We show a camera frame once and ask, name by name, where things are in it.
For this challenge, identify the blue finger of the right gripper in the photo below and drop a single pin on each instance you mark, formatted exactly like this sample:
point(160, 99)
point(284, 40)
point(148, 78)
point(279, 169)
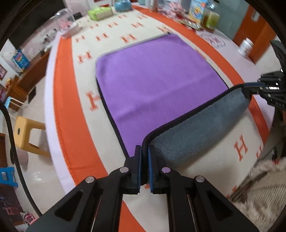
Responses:
point(254, 84)

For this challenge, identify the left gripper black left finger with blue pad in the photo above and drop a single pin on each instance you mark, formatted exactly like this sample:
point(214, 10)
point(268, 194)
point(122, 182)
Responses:
point(94, 204)

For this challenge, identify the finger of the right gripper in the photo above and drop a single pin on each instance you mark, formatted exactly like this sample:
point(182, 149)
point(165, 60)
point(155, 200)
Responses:
point(250, 90)

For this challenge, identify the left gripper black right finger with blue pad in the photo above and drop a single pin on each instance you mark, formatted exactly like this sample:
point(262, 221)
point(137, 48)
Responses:
point(193, 204)

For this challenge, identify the purple and grey towel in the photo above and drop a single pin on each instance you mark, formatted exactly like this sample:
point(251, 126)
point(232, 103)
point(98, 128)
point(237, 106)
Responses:
point(163, 93)

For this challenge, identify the white pill bottle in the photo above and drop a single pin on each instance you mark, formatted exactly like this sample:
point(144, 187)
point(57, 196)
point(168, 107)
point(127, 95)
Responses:
point(245, 47)

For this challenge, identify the orange cream H-pattern blanket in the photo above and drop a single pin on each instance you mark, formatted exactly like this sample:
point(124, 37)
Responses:
point(118, 79)

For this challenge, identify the bottle with green label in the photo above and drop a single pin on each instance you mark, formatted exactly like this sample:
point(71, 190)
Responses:
point(212, 17)

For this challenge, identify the small blue step stool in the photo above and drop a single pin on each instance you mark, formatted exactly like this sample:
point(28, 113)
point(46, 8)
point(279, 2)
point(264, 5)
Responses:
point(7, 176)

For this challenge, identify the colourful children's book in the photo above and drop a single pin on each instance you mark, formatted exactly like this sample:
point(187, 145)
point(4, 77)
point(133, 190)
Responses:
point(196, 10)

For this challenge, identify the yellow plastic stool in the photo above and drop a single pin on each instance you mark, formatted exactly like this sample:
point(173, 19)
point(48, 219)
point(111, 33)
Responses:
point(22, 134)

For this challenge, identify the wooden tv cabinet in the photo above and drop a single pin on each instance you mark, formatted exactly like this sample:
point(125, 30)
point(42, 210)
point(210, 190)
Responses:
point(21, 86)

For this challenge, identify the blue snow globe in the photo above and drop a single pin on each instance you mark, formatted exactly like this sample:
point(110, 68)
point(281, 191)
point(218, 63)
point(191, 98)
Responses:
point(122, 5)

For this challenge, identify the blue poster board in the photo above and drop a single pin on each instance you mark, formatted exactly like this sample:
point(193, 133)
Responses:
point(20, 60)

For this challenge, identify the green tissue box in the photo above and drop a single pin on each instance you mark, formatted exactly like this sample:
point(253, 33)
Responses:
point(100, 13)

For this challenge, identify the glass dome with pink figure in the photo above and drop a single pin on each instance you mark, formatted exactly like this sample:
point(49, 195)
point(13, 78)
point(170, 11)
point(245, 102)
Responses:
point(65, 21)

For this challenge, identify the black television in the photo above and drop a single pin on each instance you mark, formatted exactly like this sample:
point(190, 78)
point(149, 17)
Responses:
point(36, 18)

